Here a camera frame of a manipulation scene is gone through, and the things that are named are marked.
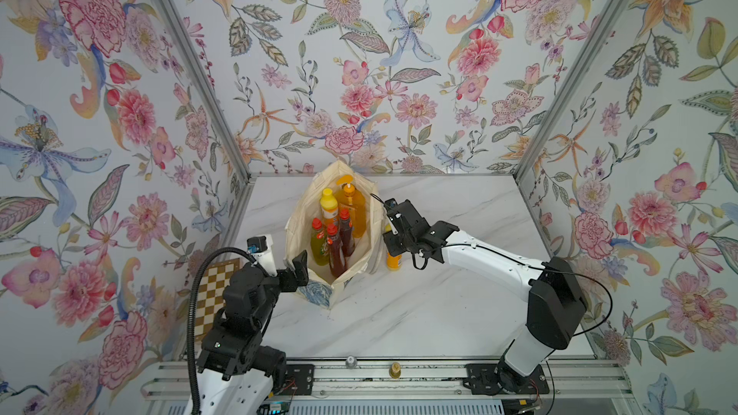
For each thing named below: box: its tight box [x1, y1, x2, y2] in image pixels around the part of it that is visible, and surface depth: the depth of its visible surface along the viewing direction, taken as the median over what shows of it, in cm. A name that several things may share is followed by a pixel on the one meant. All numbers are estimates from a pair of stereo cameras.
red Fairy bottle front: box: [339, 208, 356, 257], surface depth 90 cm
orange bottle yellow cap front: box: [319, 187, 340, 229], surface depth 90 cm
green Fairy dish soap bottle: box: [310, 217, 330, 267], surface depth 88 cm
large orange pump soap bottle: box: [336, 174, 368, 240], surface depth 91 cm
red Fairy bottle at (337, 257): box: [326, 222, 347, 279], surface depth 85 cm
